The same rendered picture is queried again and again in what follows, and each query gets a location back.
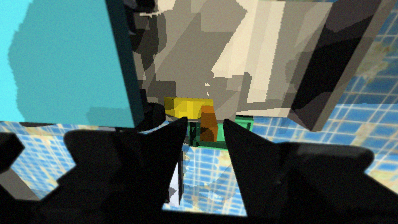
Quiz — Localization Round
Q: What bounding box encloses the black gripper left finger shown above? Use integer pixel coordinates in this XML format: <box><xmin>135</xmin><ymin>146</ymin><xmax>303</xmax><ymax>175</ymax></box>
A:
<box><xmin>63</xmin><ymin>116</ymin><xmax>188</xmax><ymax>209</ymax></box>

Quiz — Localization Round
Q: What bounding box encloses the green tray floor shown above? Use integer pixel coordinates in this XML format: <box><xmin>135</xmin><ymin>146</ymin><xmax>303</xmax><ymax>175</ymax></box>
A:
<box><xmin>192</xmin><ymin>121</ymin><xmax>248</xmax><ymax>144</ymax></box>

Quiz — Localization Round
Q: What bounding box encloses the yellow chock with orange handle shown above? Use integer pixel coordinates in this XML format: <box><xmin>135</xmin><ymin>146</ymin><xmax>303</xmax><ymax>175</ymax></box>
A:
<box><xmin>164</xmin><ymin>97</ymin><xmax>218</xmax><ymax>142</ymax></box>

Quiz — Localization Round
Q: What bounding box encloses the tan wooden ramp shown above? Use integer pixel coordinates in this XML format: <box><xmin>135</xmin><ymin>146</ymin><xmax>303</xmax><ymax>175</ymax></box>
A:
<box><xmin>130</xmin><ymin>0</ymin><xmax>397</xmax><ymax>132</ymax></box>

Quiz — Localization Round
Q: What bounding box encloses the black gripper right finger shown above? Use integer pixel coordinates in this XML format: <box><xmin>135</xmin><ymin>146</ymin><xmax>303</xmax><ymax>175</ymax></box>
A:
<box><xmin>223</xmin><ymin>119</ymin><xmax>375</xmax><ymax>218</ymax></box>

